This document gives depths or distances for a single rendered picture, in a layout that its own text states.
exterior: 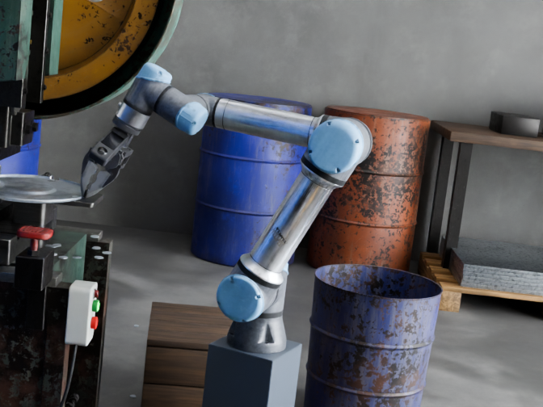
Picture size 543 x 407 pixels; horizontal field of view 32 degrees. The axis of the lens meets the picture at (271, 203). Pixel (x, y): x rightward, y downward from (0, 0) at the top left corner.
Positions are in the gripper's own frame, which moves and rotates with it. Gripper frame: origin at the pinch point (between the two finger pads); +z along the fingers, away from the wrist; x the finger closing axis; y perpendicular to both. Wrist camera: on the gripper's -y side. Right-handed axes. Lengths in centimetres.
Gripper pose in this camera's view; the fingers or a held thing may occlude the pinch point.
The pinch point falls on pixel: (85, 193)
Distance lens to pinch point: 236.7
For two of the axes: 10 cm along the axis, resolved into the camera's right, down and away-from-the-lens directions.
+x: -8.4, -5.4, 0.4
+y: 1.5, -1.5, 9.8
